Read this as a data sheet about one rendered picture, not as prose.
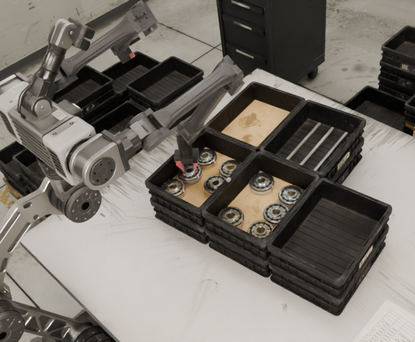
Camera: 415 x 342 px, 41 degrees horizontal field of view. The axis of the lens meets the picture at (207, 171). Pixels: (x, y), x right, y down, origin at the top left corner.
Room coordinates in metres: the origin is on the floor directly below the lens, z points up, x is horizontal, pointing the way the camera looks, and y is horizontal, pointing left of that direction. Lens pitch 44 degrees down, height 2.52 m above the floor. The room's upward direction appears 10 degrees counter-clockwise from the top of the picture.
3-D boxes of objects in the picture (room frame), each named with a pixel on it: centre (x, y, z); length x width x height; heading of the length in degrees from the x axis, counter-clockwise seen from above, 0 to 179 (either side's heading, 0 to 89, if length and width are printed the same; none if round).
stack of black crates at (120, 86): (3.16, 0.40, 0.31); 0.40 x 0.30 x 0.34; 128
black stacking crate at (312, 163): (1.74, -0.47, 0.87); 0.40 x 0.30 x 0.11; 135
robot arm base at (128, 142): (1.27, 0.23, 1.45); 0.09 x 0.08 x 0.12; 38
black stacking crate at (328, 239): (1.25, -0.41, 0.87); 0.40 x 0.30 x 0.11; 135
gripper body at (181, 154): (1.72, 0.07, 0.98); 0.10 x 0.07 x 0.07; 83
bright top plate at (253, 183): (1.59, -0.21, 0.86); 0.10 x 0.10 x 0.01
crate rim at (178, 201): (1.67, 0.02, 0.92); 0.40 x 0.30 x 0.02; 135
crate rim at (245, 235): (1.46, -0.19, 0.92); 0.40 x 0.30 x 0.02; 135
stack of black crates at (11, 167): (2.67, 1.04, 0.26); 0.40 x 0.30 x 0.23; 128
